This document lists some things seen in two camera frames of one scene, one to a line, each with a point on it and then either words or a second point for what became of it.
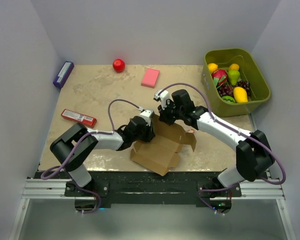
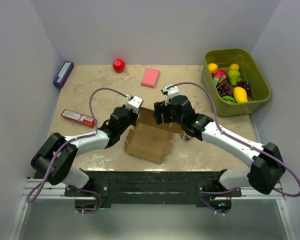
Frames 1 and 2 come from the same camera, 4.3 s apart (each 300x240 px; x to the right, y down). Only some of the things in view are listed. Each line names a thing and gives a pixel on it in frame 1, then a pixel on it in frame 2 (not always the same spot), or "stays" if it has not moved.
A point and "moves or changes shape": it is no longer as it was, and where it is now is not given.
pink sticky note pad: (150, 78) stays
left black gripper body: (145, 135) → (132, 117)
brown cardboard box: (160, 154) moves or changes shape
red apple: (119, 65) stays
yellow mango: (240, 95) stays
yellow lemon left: (212, 67) stays
